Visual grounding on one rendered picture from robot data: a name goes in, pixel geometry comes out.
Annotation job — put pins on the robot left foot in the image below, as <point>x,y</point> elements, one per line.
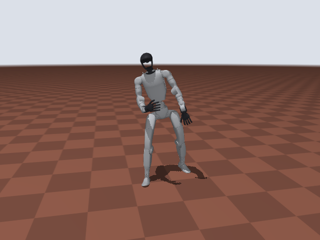
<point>184,168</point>

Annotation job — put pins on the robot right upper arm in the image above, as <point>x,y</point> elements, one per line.
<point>138,88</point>

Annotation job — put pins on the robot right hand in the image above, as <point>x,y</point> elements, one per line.
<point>150,107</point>

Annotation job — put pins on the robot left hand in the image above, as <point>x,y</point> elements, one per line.
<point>185,117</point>

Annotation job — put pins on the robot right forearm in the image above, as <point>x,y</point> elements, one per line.
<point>141,105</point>

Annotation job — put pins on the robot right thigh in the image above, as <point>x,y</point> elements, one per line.
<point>149,131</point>

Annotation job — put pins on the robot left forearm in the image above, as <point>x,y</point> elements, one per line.
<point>180,99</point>

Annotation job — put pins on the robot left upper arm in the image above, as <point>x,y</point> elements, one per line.
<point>167,74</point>

